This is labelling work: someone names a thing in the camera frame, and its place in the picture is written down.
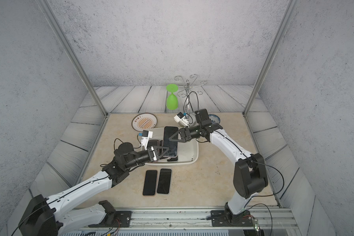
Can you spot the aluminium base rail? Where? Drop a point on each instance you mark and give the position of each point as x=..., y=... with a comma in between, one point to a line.
x=191, y=221

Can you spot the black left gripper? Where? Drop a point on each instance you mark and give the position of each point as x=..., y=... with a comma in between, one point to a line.
x=154, y=157

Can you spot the pink case phone behind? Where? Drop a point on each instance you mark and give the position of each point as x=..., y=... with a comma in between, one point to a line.
x=153, y=143

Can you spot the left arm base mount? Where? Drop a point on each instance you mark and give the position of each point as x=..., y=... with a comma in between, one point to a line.
x=119, y=219

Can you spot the blue white porcelain bowl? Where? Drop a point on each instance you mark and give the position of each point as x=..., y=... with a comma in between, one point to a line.
x=214, y=119

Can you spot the black phone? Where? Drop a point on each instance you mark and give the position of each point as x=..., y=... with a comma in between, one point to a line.
x=150, y=183

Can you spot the pink case phone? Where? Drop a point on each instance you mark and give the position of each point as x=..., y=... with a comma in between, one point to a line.
x=153, y=143
x=169, y=131

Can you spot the light green case phone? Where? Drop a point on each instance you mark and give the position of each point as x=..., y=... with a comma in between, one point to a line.
x=164, y=181

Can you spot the white plastic storage box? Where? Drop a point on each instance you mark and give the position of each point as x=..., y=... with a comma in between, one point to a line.
x=187, y=154

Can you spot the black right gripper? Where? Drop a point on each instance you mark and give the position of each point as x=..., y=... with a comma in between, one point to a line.
x=185, y=134

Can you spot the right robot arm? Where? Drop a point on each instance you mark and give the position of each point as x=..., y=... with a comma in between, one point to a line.
x=250, y=176

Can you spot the blue purple case phone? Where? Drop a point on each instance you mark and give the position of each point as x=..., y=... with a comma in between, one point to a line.
x=173, y=159

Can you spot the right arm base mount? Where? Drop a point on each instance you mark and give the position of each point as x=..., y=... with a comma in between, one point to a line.
x=224, y=218

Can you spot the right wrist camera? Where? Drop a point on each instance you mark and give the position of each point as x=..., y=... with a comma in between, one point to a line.
x=181, y=119

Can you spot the metal glass rack stand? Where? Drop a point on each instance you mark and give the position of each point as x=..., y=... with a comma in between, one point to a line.
x=187, y=87

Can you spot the green plastic wine glass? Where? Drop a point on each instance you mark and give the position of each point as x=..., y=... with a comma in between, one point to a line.
x=172, y=101

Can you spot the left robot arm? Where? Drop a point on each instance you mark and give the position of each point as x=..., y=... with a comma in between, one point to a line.
x=56, y=215

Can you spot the orange patterned round plate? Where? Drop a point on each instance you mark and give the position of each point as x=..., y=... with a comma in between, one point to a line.
x=144, y=121

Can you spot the pink case phone front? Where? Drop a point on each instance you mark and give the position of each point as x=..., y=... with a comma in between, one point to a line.
x=169, y=131

